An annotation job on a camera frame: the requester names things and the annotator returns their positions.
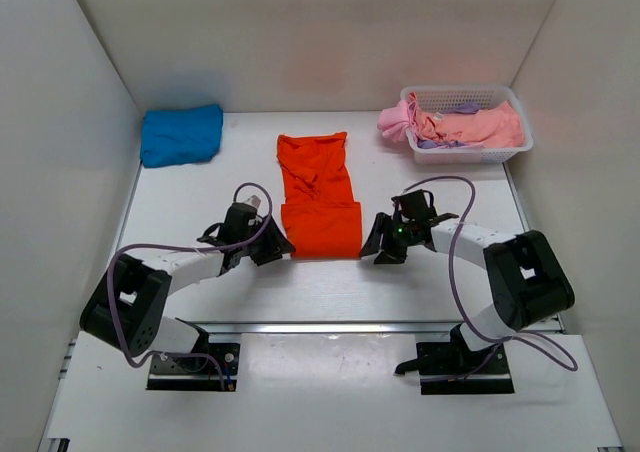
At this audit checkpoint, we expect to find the aluminium rail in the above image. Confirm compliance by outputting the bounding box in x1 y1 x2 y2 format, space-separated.
197 321 457 335

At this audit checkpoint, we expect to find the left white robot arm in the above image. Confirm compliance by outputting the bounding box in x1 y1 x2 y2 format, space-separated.
79 196 295 370

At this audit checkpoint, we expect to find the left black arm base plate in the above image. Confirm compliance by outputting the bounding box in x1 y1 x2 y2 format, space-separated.
146 335 241 393

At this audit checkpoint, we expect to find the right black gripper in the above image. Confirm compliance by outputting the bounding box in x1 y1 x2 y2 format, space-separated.
359 213 415 264

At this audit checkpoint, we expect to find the white plastic basket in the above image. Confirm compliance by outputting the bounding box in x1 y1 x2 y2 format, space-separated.
400 84 534 165

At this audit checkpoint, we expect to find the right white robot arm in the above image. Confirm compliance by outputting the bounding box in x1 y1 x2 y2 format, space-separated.
360 190 575 380

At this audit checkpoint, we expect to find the light pink t-shirt in basket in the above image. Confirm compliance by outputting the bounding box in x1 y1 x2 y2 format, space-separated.
413 101 526 148

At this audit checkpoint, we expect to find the pink t-shirt over basket edge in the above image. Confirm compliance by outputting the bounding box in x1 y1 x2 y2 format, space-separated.
377 94 418 143

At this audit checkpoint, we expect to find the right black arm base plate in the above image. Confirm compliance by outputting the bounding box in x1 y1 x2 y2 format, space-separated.
394 342 515 395

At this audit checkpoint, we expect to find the orange t-shirt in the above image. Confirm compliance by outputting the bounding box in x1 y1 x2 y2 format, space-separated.
277 132 362 260

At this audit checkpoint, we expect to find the folded blue t-shirt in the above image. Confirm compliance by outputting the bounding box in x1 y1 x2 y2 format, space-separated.
139 104 224 168

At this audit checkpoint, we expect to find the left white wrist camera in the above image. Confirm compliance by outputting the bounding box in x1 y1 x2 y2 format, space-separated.
244 195 261 210

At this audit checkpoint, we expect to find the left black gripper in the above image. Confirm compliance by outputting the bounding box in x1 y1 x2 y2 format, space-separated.
241 213 296 266

